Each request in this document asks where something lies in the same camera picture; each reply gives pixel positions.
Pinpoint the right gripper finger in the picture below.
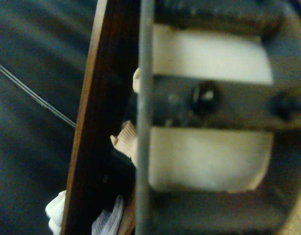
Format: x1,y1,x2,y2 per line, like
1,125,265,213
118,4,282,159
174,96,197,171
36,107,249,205
135,0,301,235

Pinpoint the beige shoe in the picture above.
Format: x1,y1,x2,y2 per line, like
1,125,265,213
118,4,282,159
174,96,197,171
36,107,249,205
132,68,141,94
110,120,139,164

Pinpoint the brown shoe rack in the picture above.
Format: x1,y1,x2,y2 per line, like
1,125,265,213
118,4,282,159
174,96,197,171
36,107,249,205
61,0,142,235

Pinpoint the lilac shoe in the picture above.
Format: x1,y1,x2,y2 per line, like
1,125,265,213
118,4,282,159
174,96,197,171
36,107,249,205
91,195,125,235

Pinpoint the curtain stand pole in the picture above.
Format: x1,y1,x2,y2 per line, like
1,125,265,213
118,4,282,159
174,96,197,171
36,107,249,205
0,58,77,128

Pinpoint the white shoe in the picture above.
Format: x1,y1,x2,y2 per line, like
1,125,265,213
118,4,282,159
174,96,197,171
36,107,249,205
45,190,67,220
48,217,64,235

